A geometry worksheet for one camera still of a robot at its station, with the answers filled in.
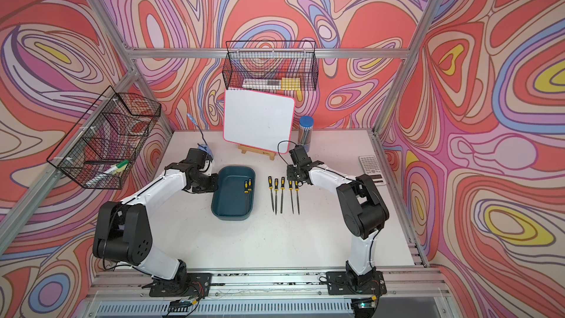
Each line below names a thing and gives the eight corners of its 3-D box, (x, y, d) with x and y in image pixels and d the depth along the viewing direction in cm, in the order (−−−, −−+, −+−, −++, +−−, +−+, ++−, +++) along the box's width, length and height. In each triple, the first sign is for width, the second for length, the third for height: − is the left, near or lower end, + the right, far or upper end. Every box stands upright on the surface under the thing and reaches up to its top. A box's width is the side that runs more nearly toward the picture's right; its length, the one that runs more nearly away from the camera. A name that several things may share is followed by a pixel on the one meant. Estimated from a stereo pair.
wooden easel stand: (239, 153, 112) (237, 147, 108) (240, 150, 113) (239, 144, 109) (273, 161, 109) (273, 154, 105) (274, 158, 110) (274, 151, 106)
